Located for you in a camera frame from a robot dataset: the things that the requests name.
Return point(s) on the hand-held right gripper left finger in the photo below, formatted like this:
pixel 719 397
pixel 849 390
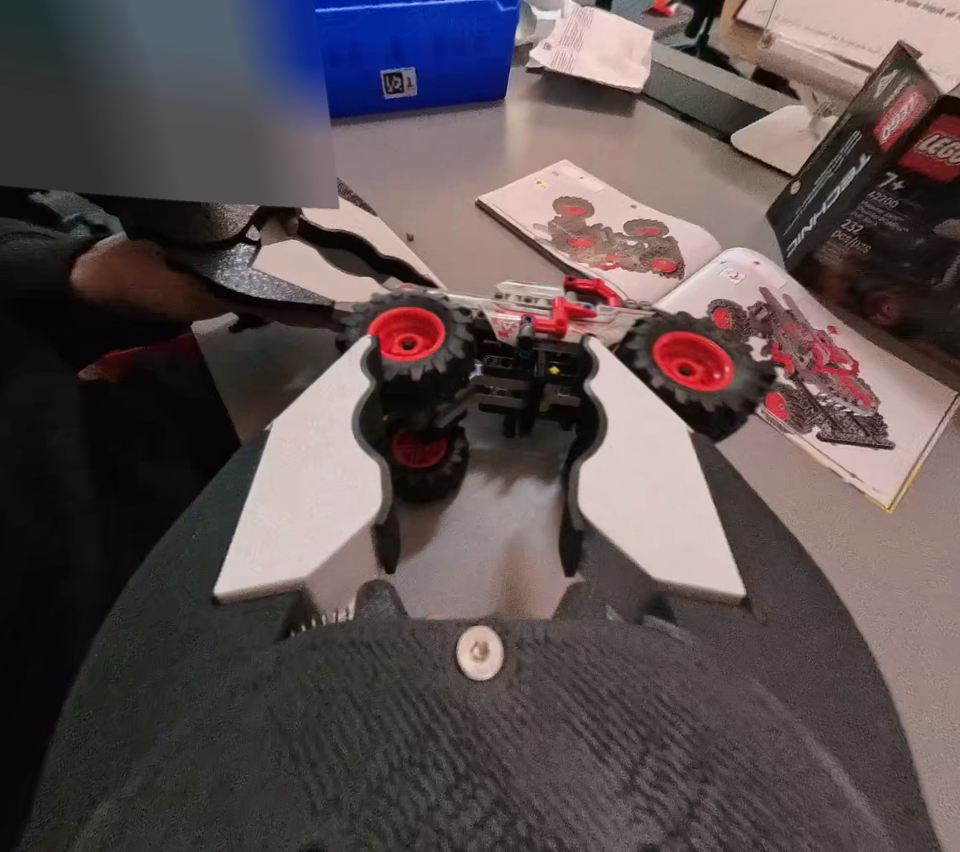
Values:
pixel 300 500

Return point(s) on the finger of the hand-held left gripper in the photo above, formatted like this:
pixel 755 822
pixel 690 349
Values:
pixel 360 226
pixel 315 271

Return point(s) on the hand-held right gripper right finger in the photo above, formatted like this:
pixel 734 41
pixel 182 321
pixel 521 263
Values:
pixel 652 500

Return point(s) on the black red toy monster truck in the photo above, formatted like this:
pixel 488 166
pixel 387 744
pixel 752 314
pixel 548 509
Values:
pixel 690 357

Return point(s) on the white instruction booklet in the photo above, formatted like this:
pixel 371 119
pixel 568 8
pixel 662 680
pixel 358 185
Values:
pixel 825 357

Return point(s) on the person's left forearm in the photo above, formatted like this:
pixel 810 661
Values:
pixel 37 256

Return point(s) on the grey desk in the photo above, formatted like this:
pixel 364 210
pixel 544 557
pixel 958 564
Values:
pixel 450 147

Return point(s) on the person's left hand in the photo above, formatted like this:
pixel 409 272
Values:
pixel 135 278

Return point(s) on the blue labelled plastic bin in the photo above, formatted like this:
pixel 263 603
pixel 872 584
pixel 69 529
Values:
pixel 412 27

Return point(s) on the person's black clothing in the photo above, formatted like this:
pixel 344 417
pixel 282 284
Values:
pixel 75 492

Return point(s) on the white paper bag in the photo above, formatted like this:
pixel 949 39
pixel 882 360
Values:
pixel 592 42

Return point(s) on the black toy set box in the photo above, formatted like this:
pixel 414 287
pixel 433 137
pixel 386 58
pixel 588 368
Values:
pixel 862 207

